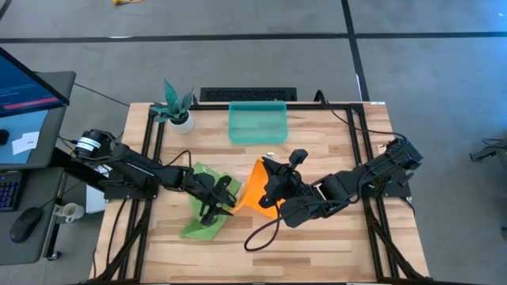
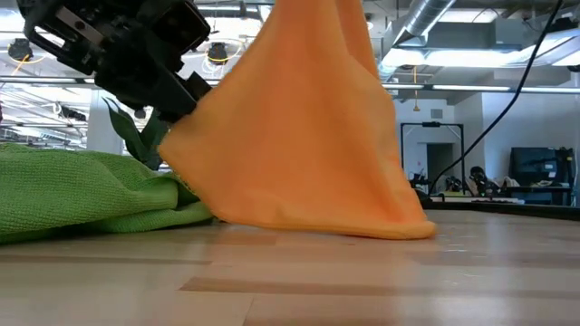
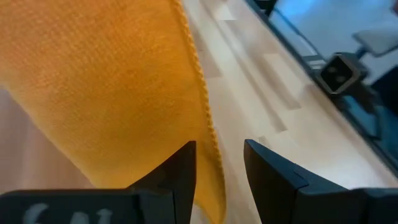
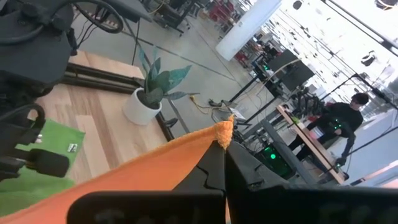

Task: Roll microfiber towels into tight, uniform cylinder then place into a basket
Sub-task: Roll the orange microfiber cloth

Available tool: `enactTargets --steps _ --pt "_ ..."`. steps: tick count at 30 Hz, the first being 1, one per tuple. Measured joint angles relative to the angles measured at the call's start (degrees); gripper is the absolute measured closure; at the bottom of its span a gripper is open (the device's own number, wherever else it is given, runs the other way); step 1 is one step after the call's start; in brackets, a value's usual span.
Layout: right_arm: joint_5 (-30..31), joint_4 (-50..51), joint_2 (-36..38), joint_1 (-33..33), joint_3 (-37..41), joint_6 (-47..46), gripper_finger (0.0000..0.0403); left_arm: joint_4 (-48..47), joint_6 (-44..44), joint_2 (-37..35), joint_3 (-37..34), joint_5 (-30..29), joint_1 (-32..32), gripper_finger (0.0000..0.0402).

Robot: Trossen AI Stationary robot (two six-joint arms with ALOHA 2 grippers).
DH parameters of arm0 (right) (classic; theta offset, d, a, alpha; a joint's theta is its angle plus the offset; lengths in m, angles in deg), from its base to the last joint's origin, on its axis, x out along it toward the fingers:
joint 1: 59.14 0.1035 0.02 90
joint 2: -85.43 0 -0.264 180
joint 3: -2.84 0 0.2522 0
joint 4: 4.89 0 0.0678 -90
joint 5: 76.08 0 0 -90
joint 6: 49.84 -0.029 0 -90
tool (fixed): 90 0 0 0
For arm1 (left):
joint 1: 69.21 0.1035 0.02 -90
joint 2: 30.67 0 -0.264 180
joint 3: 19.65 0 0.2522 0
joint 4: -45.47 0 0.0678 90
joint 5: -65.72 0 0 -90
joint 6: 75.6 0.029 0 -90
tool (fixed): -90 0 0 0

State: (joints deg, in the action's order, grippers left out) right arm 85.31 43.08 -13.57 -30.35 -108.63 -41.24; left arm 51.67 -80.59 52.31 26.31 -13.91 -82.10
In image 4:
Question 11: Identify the orange microfiber towel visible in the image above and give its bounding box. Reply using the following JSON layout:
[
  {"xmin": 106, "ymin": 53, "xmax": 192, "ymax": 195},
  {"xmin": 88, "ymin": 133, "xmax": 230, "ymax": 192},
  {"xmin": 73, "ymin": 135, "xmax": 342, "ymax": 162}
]
[{"xmin": 0, "ymin": 114, "xmax": 234, "ymax": 224}]

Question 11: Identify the black monitor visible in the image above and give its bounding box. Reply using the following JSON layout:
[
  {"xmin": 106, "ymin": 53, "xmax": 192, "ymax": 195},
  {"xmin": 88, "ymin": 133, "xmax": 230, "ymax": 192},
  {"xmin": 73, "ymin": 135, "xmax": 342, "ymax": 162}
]
[{"xmin": 267, "ymin": 49, "xmax": 315, "ymax": 93}]

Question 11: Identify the wooden workbench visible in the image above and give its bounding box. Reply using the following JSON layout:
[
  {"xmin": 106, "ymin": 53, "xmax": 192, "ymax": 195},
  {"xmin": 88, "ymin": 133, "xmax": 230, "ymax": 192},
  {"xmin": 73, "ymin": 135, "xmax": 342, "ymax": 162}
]
[{"xmin": 275, "ymin": 105, "xmax": 346, "ymax": 185}]

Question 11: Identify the snake plant in white pot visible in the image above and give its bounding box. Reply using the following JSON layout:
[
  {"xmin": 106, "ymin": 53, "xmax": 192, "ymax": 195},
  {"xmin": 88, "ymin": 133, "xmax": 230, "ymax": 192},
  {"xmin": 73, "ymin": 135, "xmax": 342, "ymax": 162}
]
[{"xmin": 123, "ymin": 46, "xmax": 200, "ymax": 127}]

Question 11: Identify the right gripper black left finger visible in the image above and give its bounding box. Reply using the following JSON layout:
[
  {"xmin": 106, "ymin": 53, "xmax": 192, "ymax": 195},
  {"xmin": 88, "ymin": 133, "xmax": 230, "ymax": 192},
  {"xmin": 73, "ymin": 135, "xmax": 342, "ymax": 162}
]
[{"xmin": 67, "ymin": 140, "xmax": 227, "ymax": 224}]

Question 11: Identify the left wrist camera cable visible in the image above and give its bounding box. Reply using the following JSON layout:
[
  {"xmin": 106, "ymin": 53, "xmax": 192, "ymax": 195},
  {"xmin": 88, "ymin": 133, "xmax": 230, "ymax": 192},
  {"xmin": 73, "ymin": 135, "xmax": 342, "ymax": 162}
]
[{"xmin": 63, "ymin": 0, "xmax": 125, "ymax": 35}]

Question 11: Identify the computer tower with green lights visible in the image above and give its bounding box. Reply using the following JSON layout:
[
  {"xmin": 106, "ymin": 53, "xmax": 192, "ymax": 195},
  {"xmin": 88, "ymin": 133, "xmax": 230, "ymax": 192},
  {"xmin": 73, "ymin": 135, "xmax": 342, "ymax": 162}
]
[{"xmin": 254, "ymin": 144, "xmax": 295, "ymax": 180}]

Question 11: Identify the person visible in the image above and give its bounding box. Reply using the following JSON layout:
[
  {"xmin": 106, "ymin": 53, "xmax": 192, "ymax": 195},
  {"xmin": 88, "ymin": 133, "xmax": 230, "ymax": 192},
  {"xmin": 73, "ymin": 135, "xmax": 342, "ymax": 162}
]
[{"xmin": 289, "ymin": 92, "xmax": 371, "ymax": 166}]

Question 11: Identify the green microfiber towel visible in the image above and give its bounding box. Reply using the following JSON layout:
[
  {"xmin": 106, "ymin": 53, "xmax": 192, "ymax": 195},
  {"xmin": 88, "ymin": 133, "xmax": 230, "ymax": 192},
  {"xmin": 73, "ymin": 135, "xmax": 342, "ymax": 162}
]
[{"xmin": 0, "ymin": 118, "xmax": 86, "ymax": 218}]

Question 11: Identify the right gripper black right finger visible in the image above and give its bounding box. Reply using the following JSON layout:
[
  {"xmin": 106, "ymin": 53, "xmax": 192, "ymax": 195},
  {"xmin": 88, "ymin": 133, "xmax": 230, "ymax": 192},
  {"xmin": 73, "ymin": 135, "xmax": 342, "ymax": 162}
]
[{"xmin": 225, "ymin": 140, "xmax": 398, "ymax": 224}]

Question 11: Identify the white square pillar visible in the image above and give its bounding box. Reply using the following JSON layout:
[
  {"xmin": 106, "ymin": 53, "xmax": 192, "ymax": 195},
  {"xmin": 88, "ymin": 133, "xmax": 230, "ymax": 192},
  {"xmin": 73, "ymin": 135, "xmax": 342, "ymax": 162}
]
[{"xmin": 216, "ymin": 0, "xmax": 282, "ymax": 62}]

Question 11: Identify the black office chair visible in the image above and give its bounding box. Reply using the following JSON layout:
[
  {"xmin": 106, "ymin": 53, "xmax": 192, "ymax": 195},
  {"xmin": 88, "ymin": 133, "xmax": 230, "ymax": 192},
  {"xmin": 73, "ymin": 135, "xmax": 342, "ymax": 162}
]
[{"xmin": 154, "ymin": 0, "xmax": 201, "ymax": 35}]

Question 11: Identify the grey computer desk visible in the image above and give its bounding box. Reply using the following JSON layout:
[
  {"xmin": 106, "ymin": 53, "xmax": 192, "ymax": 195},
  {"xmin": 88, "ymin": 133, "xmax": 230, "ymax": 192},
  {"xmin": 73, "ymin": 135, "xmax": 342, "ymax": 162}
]
[{"xmin": 102, "ymin": 0, "xmax": 154, "ymax": 66}]

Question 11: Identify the yellow cable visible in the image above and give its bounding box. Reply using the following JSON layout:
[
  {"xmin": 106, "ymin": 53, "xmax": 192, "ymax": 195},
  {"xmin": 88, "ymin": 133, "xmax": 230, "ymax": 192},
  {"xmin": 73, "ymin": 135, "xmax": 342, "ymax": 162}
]
[{"xmin": 189, "ymin": 95, "xmax": 216, "ymax": 115}]

